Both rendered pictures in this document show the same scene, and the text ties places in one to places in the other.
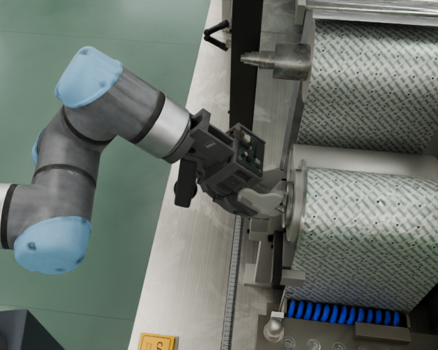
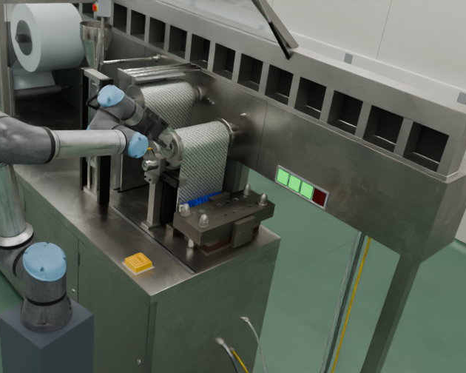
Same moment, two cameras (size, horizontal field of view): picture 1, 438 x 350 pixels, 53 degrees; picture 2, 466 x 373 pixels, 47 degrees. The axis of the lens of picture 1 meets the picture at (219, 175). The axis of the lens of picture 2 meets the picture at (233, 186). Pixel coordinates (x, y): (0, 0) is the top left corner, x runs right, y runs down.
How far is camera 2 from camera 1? 152 cm
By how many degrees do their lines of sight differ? 47
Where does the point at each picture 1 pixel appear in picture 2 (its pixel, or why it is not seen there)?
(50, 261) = (142, 146)
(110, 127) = (124, 111)
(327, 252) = (191, 158)
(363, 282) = (204, 174)
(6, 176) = not seen: outside the picture
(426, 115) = (186, 110)
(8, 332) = not seen: hidden behind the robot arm
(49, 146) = (106, 123)
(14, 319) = not seen: hidden behind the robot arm
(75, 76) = (115, 91)
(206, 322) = (146, 246)
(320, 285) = (190, 185)
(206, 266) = (123, 232)
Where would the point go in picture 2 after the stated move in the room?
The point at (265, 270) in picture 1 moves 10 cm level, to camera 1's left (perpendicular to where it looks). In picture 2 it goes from (157, 211) to (137, 219)
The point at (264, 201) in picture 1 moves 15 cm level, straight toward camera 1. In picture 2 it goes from (167, 139) to (191, 155)
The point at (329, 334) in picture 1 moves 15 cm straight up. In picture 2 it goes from (203, 206) to (208, 172)
